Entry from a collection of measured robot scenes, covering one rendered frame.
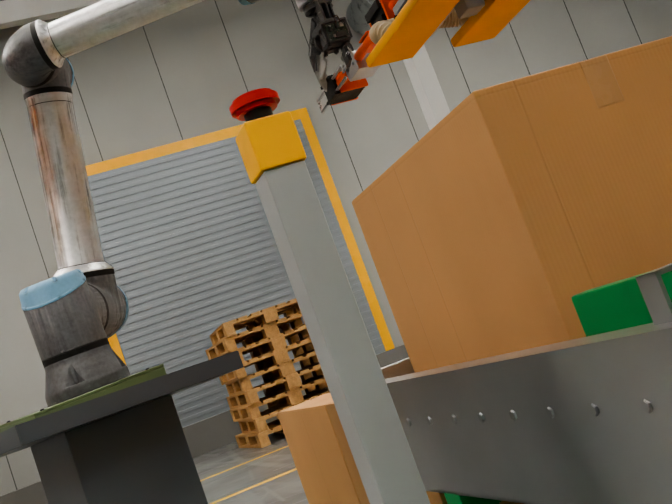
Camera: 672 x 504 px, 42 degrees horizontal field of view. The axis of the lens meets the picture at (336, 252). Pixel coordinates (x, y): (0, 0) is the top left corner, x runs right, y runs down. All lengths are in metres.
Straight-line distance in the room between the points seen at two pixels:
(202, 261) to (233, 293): 0.58
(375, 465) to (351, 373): 0.12
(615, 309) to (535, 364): 0.11
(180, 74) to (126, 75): 0.73
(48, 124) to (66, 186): 0.16
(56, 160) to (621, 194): 1.39
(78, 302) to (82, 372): 0.16
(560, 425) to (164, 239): 10.61
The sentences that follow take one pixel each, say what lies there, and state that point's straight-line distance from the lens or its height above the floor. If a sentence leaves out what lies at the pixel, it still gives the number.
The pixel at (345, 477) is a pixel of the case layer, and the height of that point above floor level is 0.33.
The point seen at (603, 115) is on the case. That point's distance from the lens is 1.33.
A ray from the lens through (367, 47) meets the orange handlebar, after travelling 1.92.
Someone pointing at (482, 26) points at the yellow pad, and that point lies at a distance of 1.72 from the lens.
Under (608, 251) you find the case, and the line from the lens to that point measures 1.27.
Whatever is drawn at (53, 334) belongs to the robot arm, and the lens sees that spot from 1.99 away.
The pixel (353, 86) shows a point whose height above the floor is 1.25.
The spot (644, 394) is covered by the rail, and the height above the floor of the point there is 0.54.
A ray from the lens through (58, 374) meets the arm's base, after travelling 1.99.
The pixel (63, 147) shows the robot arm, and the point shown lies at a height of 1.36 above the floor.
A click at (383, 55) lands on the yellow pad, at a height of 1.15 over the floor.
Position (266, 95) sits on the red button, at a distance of 1.18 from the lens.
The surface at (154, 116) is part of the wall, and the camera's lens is 12.14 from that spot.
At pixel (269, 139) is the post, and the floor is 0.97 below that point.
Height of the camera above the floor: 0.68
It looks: 6 degrees up
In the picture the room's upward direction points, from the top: 20 degrees counter-clockwise
